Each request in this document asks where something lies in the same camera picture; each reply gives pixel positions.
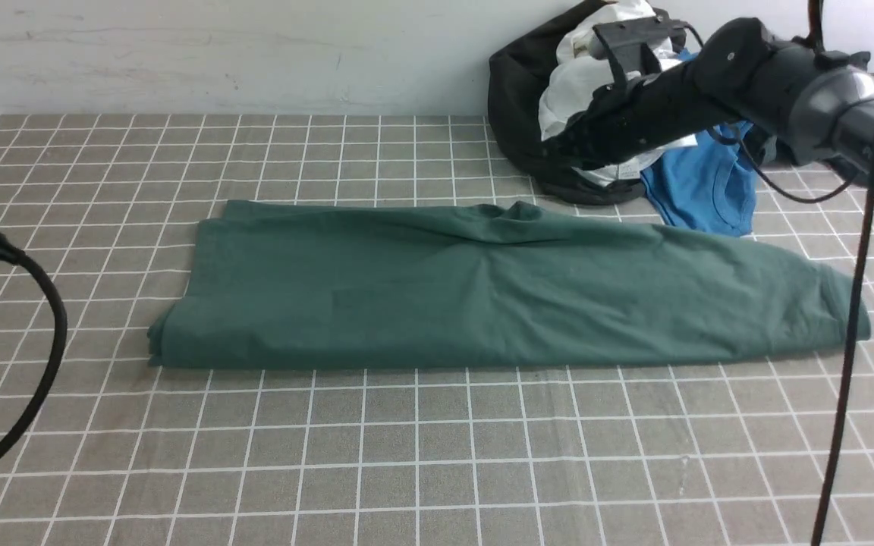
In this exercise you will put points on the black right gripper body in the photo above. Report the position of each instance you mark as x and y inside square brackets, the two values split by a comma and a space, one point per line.
[648, 114]

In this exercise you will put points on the green long-sleeve top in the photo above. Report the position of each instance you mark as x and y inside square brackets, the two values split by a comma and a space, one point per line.
[275, 286]

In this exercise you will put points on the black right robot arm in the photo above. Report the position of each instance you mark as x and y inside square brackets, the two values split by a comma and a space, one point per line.
[820, 104]

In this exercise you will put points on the white garment in pile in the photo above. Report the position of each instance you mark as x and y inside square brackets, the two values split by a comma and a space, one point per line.
[582, 68]

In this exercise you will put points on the blue t-shirt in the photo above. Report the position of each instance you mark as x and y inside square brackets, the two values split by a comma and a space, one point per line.
[709, 187]

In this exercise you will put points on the black garment in pile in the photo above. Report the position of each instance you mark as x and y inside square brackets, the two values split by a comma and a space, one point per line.
[519, 75]

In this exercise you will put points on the dark grey crumpled garment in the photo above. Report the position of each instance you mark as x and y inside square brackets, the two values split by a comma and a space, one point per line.
[776, 155]

